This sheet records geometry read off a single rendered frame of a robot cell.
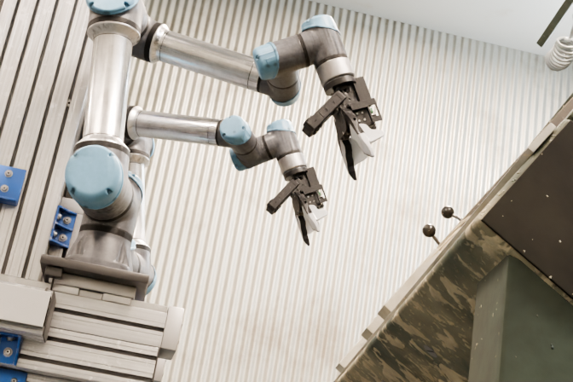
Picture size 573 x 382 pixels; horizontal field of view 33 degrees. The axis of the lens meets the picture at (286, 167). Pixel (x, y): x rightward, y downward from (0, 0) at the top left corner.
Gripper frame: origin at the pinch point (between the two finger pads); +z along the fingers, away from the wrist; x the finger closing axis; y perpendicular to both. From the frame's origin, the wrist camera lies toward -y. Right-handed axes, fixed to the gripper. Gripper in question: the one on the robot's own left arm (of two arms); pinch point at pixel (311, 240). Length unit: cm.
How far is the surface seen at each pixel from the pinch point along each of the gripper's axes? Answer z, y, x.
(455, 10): -173, 213, 276
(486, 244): 42, -37, -188
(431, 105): -125, 186, 305
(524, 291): 47, -37, -190
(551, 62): -19, 65, -40
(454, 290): 43, -36, -176
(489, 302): 46, -38, -186
